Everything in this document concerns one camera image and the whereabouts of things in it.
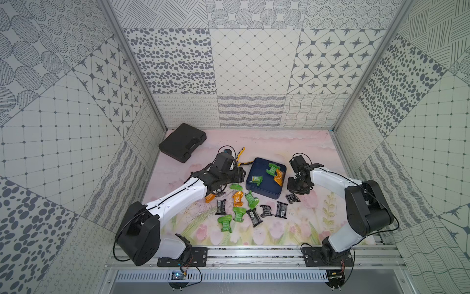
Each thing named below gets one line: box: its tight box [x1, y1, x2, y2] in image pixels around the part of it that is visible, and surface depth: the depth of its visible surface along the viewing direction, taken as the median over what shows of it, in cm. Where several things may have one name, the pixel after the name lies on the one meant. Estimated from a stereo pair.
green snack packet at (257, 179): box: [247, 175, 264, 187], surface depth 97 cm
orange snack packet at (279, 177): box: [273, 168, 284, 187], surface depth 97 cm
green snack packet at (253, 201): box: [244, 189, 261, 211], surface depth 91 cm
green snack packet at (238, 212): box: [232, 206, 247, 223], surface depth 86 cm
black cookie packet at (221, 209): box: [214, 199, 227, 215], surface depth 88 cm
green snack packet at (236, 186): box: [229, 183, 243, 192], surface depth 95 cm
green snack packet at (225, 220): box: [217, 214, 233, 233], surface depth 84 cm
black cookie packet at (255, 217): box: [246, 207, 264, 228], surface depth 85 cm
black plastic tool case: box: [158, 123, 207, 163], surface depth 110 cm
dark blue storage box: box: [245, 157, 287, 200], surface depth 98 cm
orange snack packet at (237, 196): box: [232, 190, 245, 208], surface depth 91 cm
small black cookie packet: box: [259, 204, 275, 219], surface depth 87 cm
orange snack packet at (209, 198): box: [205, 193, 217, 204], surface depth 92 cm
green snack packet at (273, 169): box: [265, 162, 281, 176], surface depth 101 cm
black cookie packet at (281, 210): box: [274, 200, 289, 219], surface depth 88 cm
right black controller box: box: [324, 268, 346, 289], surface depth 73 cm
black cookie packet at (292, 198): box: [285, 192, 301, 204], surface depth 92 cm
